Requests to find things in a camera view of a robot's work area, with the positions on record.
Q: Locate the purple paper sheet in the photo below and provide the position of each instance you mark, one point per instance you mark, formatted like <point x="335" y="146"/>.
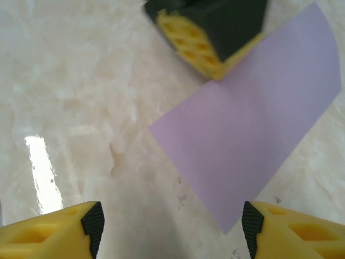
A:
<point x="242" y="129"/>

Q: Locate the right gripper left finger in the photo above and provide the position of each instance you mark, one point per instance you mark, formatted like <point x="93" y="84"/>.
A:
<point x="40" y="237"/>

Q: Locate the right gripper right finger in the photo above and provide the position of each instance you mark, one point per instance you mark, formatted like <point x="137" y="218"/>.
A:
<point x="296" y="237"/>

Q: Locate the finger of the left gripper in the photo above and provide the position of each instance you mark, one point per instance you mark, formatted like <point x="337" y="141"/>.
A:
<point x="231" y="24"/>

